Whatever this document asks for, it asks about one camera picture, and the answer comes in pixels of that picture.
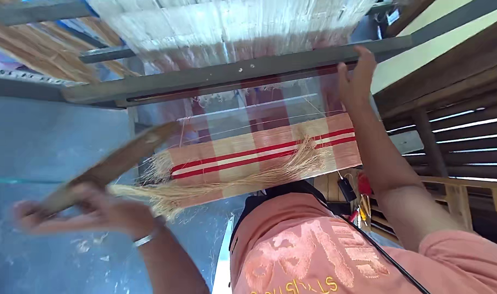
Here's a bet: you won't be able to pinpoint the person's left hand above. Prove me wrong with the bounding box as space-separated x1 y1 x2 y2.
13 182 161 241

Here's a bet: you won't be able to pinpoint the person's right hand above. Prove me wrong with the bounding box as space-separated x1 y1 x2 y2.
337 45 378 113

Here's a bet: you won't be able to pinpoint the brown wooden shuttle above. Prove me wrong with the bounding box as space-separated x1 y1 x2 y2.
39 121 180 218

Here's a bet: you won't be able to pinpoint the person's left forearm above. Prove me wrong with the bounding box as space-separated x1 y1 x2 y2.
134 216 211 294

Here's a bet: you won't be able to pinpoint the striped warp threads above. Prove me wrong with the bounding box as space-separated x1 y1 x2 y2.
148 61 355 149

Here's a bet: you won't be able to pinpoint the grey flat plate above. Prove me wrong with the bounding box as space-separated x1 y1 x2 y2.
389 130 425 155

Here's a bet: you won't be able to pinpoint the thin white rod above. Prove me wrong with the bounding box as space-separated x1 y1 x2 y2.
176 93 319 123

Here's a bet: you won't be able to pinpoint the red pouch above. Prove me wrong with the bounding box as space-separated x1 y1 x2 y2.
357 171 372 197

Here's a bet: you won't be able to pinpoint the small black electronic device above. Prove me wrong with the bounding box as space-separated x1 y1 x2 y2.
338 176 357 203

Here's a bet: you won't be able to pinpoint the dark wooden slatted window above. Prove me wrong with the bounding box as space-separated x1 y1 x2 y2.
373 8 497 182

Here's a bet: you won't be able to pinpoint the dark red wooden bar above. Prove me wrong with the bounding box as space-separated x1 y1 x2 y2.
116 59 359 108

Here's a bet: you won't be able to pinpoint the grey wooden beater beam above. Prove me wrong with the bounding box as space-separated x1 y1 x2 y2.
61 35 413 108

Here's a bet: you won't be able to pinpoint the bundle of beige fibres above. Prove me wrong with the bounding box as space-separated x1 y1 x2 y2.
109 135 331 221

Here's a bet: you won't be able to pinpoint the white patterned strip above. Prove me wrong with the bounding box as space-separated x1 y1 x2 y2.
0 66 71 87

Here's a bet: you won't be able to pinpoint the short grey wooden bar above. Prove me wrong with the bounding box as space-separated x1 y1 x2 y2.
79 45 137 64

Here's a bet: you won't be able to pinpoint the peach cloth with red stripes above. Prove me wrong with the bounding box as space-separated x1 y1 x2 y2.
167 112 362 209

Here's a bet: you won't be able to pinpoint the hanging tan fibre strands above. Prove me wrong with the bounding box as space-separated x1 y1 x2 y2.
0 16 141 84

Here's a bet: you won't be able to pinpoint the purple cloth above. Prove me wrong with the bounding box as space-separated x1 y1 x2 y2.
0 44 25 72

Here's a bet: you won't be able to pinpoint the light wooden bench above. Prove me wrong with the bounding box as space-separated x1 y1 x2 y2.
313 167 497 247

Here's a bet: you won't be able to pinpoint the person's body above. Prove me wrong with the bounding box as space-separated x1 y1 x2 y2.
230 181 497 294

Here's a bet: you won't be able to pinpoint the grey wooden loom frame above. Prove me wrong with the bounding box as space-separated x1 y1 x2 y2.
0 0 497 180

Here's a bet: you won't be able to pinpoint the white string heddles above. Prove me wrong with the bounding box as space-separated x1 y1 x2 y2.
86 0 377 72

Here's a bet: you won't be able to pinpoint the yellow handled tool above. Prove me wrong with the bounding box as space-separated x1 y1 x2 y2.
359 194 372 226

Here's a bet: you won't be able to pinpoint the black cable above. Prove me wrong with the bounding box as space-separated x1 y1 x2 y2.
320 197 432 294

